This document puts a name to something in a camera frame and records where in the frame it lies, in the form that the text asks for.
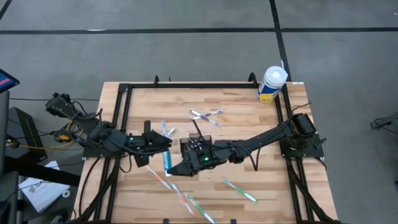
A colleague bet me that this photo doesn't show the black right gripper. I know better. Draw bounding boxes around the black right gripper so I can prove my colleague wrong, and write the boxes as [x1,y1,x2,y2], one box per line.
[167,149,218,177]

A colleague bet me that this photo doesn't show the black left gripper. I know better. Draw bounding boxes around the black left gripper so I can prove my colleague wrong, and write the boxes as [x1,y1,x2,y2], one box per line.
[126,120,172,168]

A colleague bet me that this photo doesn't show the blue mouthwash bottle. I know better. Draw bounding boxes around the blue mouthwash bottle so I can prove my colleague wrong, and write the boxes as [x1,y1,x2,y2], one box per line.
[162,149,173,175]

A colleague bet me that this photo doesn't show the orange toothbrush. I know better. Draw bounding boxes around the orange toothbrush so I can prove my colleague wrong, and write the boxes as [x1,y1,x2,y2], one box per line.
[145,165,173,191]
[170,182,197,218]

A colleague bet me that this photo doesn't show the green toothbrush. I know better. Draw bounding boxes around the green toothbrush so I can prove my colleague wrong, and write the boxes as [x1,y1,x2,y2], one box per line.
[221,178,259,204]
[184,193,218,224]

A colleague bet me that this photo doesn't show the black stand beam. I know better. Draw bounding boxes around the black stand beam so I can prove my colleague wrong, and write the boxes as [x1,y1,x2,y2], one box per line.
[0,155,82,188]

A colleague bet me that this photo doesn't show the white blue yellow wipes canister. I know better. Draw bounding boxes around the white blue yellow wipes canister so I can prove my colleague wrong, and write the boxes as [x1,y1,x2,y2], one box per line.
[256,65,289,105]

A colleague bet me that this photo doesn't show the white paper sheet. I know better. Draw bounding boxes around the white paper sheet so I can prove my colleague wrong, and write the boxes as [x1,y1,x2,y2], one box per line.
[17,160,71,213]

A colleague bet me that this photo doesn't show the black computer box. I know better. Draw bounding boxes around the black computer box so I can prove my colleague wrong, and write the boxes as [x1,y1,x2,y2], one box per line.
[7,106,48,163]

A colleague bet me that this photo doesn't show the screen with pink stripe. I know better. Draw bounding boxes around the screen with pink stripe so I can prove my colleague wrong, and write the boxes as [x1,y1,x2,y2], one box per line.
[0,68,21,94]

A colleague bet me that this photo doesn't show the black aluminium table frame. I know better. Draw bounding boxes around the black aluminium table frame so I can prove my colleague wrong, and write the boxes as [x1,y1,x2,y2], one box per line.
[71,73,343,224]

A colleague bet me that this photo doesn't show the yellow cable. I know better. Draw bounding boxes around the yellow cable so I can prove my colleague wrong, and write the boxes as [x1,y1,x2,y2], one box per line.
[6,121,83,151]

